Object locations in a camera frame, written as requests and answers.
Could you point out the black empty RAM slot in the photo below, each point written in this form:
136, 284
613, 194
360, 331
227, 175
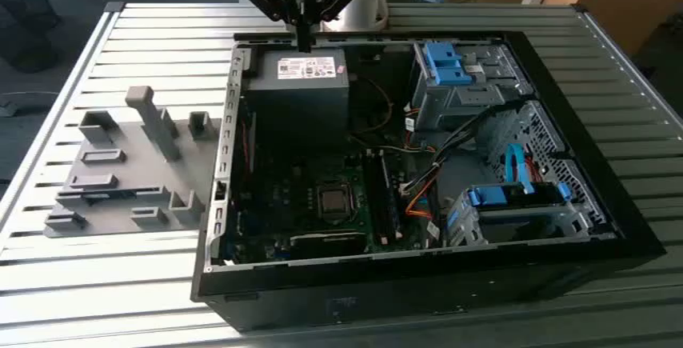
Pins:
374, 196

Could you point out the blue plastic drive latch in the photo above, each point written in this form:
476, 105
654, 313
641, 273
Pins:
440, 54
454, 77

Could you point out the grey power supply unit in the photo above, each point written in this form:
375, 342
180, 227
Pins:
299, 96

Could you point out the metal drive cage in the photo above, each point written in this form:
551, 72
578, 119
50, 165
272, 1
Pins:
470, 100

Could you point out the black mesh waste bin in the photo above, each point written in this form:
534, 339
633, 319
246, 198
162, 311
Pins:
27, 24

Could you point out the black CPU socket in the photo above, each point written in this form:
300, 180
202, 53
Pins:
334, 183

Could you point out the grey parts rack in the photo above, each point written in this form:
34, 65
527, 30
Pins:
134, 164

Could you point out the silver CPU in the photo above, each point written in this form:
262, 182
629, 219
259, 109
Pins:
334, 201

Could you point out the green motherboard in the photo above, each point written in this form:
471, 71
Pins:
278, 204

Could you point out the brown wooden cabinet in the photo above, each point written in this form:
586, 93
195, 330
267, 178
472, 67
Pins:
625, 0

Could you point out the hard disk in blue carrier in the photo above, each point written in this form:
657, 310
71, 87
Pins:
512, 196

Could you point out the black graphics card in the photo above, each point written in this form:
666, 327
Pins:
328, 244

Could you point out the metal disk bay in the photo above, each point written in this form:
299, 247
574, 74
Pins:
528, 216

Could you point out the black open PC case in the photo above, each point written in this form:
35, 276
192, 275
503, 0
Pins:
374, 296

